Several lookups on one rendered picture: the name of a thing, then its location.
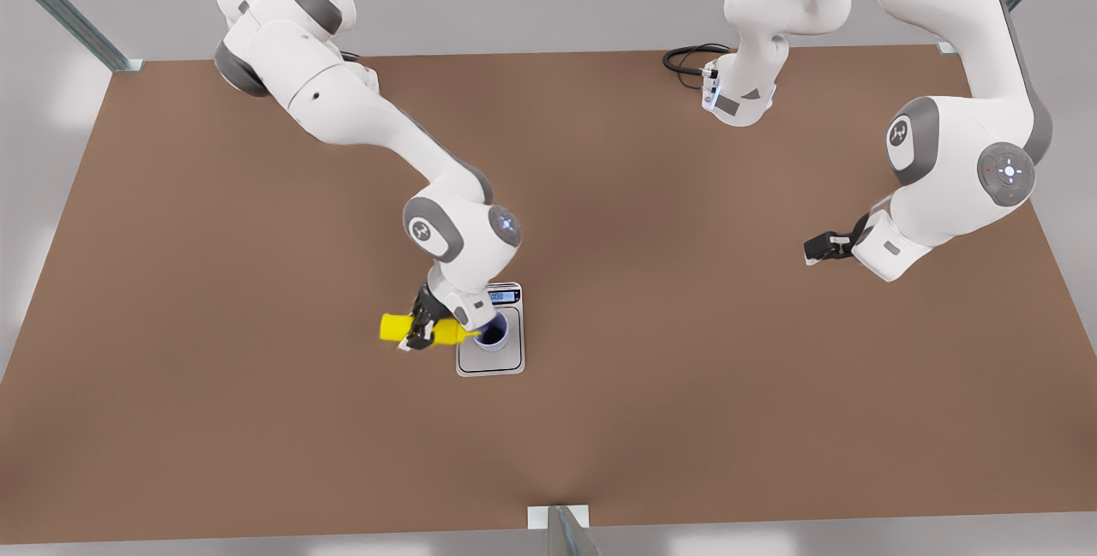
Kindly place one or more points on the yellow sauce bottle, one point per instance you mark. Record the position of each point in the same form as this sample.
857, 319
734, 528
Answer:
397, 328

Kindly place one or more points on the blue and white cup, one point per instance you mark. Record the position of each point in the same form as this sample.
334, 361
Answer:
494, 336

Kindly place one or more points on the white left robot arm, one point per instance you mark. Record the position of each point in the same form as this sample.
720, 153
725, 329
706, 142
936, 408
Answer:
951, 119

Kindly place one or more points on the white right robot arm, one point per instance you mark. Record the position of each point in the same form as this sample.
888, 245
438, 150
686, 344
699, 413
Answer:
343, 102

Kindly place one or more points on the silver digital kitchen scale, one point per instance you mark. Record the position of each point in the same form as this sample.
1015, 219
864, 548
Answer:
501, 357

